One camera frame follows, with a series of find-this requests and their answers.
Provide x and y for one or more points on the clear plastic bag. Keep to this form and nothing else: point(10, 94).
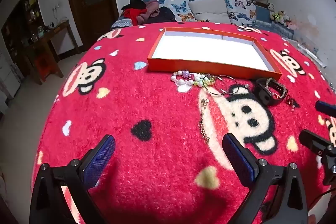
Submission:
point(311, 50)

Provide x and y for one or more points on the black garment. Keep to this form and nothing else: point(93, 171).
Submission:
point(134, 3)

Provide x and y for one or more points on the pink garment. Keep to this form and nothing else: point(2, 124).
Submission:
point(152, 10)

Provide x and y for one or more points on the grey striped cloth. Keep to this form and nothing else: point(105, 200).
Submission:
point(120, 22)

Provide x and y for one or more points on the red stool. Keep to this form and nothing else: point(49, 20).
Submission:
point(43, 62)

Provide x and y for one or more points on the red printed blanket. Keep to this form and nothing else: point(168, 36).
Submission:
point(147, 98)

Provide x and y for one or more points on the dark wooden shelf cabinet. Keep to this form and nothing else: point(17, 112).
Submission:
point(15, 29)

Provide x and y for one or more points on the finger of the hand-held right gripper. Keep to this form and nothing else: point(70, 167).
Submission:
point(312, 140)
point(325, 107)

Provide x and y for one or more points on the blue sofa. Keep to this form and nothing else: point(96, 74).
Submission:
point(262, 14)

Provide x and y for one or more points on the beige cushion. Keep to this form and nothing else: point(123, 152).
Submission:
point(208, 7)

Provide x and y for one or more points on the black smart band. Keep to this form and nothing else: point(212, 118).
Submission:
point(262, 95)

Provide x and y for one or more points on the butterfly print pillow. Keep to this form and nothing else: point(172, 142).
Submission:
point(181, 7)
point(241, 12)

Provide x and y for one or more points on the wooden desk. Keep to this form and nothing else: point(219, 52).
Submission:
point(56, 28)

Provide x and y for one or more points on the yellow vest plush toy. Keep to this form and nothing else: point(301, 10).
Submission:
point(275, 18)

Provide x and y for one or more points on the beige plush toy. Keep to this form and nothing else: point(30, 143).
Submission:
point(283, 15)

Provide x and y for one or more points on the red garment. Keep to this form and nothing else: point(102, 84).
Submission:
point(132, 15)

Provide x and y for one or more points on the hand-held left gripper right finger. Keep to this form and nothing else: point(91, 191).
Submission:
point(240, 161)

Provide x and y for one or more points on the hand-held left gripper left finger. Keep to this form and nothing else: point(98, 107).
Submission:
point(101, 161)

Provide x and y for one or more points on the orange tray box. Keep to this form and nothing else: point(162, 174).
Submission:
point(210, 53)

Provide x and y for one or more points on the panda plush toy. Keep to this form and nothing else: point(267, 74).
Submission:
point(271, 6)

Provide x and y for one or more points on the pink plush toy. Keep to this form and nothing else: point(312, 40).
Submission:
point(292, 25)

